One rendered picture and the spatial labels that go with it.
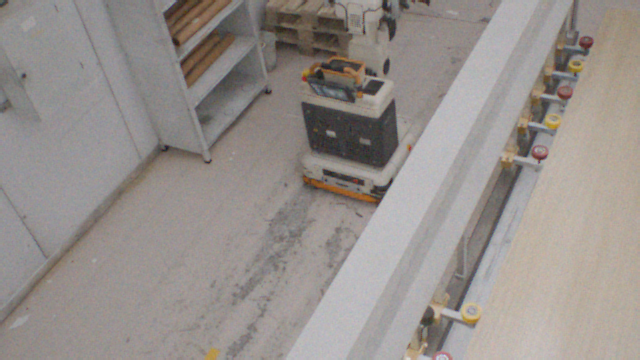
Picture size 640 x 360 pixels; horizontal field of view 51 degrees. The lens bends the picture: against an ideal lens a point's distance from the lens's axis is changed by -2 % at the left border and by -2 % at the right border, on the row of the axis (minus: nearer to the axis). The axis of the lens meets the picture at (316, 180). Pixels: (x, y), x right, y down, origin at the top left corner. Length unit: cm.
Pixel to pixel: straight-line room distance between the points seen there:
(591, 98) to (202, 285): 246
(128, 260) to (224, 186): 83
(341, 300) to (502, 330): 188
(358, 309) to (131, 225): 394
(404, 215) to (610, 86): 296
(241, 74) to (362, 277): 470
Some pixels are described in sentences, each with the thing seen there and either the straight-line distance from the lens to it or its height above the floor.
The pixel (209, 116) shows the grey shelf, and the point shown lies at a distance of 521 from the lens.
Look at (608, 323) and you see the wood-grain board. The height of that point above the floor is 90.
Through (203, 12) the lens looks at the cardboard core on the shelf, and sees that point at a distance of 478.
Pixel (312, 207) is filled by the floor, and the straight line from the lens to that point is 448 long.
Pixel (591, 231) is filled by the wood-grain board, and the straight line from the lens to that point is 311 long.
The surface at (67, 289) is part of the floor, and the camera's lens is 460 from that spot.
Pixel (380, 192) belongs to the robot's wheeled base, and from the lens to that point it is 426.
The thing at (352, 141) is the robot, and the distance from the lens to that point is 418.
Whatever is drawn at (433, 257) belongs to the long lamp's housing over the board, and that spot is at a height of 237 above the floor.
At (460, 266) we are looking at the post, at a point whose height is 79.
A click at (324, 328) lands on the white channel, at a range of 89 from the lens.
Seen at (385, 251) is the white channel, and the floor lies 246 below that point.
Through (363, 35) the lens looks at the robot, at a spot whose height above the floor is 102.
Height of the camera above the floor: 319
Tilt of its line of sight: 43 degrees down
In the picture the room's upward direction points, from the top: 11 degrees counter-clockwise
